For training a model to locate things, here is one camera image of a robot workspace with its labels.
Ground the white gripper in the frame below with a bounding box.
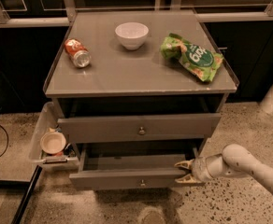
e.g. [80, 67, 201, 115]
[174, 154, 223, 184]

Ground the grey drawer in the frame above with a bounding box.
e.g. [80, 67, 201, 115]
[69, 144, 198, 190]
[58, 113, 221, 143]

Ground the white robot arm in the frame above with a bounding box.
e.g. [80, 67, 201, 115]
[175, 84, 273, 196]

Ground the grey top drawer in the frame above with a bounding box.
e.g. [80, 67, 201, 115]
[58, 113, 221, 143]

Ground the grey drawer cabinet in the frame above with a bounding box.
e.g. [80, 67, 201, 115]
[42, 10, 239, 173]

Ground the green chip bag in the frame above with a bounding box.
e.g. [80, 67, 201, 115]
[160, 34, 223, 82]

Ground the small white bowl in bin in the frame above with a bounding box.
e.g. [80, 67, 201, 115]
[40, 132, 66, 154]

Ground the white ceramic bowl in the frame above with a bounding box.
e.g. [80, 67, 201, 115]
[115, 22, 149, 50]

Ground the orange soda can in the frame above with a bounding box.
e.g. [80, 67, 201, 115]
[65, 38, 91, 68]

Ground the black floor rail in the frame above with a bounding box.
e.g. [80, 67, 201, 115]
[11, 166, 42, 224]

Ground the metal railing frame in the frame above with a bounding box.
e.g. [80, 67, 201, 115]
[0, 0, 273, 29]

